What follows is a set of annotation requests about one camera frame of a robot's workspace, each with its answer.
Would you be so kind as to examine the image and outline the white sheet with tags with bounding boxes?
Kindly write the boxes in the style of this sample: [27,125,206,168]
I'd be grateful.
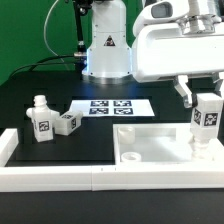
[69,99,154,117]

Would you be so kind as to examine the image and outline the white square tabletop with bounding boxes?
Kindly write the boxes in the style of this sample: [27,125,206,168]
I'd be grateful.
[113,123,224,164]

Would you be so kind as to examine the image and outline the grey thin cable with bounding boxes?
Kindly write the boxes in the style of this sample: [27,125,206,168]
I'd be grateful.
[43,0,73,73]

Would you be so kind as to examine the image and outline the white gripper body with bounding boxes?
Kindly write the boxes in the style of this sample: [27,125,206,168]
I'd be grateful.
[132,23,224,82]

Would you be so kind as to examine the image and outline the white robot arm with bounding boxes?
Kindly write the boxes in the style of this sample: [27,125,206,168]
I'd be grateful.
[83,0,224,108]

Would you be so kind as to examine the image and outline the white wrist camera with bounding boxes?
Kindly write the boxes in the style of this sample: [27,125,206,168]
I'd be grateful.
[133,0,190,36]

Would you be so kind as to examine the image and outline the white U-shaped fence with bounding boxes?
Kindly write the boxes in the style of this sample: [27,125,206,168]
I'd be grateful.
[0,129,224,192]

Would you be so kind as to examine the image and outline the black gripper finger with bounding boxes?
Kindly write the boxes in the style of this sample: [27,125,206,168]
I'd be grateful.
[212,72,224,88]
[173,75,193,108]

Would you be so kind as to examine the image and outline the black cables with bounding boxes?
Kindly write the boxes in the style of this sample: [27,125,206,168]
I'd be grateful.
[9,54,88,81]

